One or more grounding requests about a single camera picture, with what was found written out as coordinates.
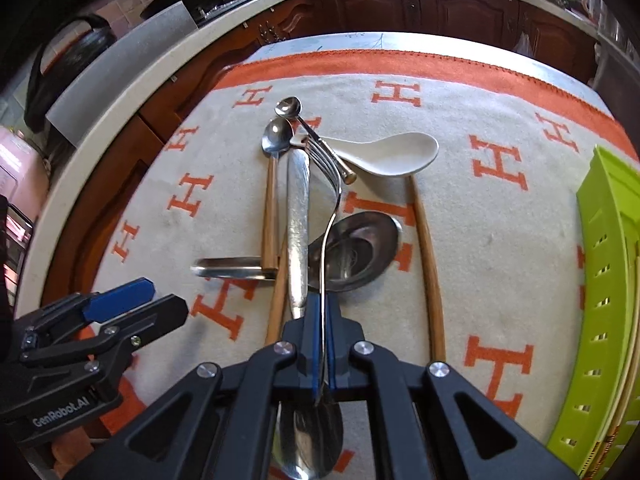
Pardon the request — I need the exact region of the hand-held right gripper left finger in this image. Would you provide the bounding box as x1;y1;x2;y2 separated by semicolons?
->
62;292;325;480

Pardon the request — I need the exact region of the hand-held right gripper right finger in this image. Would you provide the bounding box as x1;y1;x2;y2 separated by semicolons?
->
325;305;576;480

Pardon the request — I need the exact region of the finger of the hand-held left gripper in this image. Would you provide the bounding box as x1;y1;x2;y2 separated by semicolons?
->
20;294;190;366
15;276;156;343

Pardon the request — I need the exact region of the plain wooden chopstick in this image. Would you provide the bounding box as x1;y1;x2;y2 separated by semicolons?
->
264;242;292;347
411;175;447;363

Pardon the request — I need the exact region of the silver fork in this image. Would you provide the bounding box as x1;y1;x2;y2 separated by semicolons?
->
272;132;346;479

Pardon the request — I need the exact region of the stainless steel soup spoon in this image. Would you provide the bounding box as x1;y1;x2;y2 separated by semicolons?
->
191;211;403;295

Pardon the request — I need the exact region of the silver table knife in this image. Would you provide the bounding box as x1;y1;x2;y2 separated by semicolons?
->
286;147;312;321

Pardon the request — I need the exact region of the white ceramic spoon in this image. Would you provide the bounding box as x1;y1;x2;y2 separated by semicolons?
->
292;131;441;178

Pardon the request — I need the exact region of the wooden-handled metal spoon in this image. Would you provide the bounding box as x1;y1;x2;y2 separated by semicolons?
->
260;118;296;270

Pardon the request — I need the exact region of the small metal spoon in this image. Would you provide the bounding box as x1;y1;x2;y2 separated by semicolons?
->
274;96;357;184

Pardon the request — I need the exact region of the green plastic utensil tray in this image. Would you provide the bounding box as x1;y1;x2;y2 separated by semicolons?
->
546;145;640;478

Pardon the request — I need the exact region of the cream kitchen countertop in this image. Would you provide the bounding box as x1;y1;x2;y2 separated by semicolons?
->
12;0;601;321

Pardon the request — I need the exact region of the smartphone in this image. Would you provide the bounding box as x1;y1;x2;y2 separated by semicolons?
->
0;202;36;283

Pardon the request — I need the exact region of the pink rice cooker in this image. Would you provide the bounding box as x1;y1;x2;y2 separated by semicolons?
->
0;125;51;196

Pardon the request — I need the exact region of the orange and beige printed blanket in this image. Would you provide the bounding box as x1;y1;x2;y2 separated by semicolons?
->
82;49;640;480

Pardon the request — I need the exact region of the stainless steel panel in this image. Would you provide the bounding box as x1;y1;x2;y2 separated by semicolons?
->
45;1;198;148

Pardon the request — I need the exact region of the black pressure cooker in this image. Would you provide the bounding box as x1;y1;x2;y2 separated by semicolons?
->
24;14;118;131

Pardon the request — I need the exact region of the gas stove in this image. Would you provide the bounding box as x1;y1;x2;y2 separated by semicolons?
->
192;0;286;28

